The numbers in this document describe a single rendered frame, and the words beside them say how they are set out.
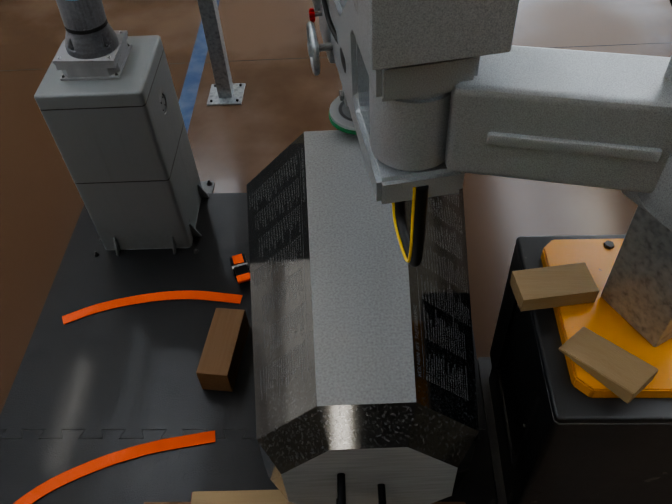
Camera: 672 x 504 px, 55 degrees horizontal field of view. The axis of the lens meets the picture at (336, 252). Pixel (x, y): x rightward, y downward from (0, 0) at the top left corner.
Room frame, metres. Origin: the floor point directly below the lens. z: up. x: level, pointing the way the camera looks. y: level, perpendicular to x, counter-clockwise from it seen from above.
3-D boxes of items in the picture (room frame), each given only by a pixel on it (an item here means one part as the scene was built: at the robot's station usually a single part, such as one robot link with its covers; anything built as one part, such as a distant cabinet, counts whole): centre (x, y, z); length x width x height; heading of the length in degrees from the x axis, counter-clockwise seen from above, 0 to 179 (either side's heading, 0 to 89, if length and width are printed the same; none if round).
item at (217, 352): (1.41, 0.46, 0.07); 0.30 x 0.12 x 0.12; 170
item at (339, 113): (1.81, -0.12, 0.85); 0.21 x 0.21 x 0.01
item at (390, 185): (1.42, -0.15, 1.28); 0.74 x 0.23 x 0.49; 6
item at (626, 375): (0.81, -0.63, 0.80); 0.20 x 0.10 x 0.05; 36
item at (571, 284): (1.04, -0.57, 0.81); 0.20 x 0.10 x 0.05; 94
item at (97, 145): (2.23, 0.84, 0.43); 0.50 x 0.50 x 0.85; 87
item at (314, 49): (1.68, -0.01, 1.18); 0.15 x 0.10 x 0.15; 6
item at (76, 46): (2.23, 0.84, 0.98); 0.19 x 0.19 x 0.10
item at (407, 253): (1.15, -0.19, 1.04); 0.23 x 0.03 x 0.32; 6
